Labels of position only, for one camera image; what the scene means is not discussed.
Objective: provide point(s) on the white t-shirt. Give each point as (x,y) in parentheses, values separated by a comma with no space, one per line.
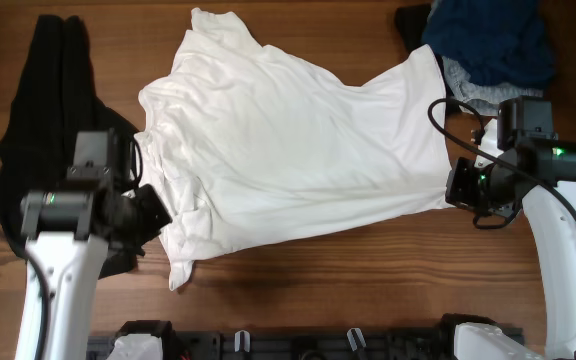
(248,145)

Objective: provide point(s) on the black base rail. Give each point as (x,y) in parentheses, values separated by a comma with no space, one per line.
(397,343)

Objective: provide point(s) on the black garment on left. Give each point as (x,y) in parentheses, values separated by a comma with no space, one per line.
(55,100)

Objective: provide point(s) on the white rail clip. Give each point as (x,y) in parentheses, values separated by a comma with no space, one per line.
(357,343)
(242,342)

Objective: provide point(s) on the dark blue garment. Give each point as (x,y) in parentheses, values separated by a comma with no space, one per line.
(494,41)

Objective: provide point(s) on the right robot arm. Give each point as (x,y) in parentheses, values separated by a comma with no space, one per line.
(522,167)

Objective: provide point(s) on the black garment at top right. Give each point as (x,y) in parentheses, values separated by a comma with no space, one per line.
(410,22)

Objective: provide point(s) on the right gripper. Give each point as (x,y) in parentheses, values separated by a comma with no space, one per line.
(457,191)

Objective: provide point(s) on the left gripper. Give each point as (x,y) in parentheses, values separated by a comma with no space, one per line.
(160,217)

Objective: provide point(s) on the right white rail clip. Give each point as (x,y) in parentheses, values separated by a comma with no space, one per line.
(357,343)

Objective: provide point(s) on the light grey garment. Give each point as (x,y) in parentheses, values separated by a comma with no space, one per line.
(484,99)

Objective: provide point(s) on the black garment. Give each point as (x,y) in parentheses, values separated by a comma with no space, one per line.
(55,100)
(410,22)

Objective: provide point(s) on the left white rail clip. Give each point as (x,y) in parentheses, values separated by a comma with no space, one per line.
(242,342)

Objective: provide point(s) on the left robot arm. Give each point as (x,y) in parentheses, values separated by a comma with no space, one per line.
(100,207)

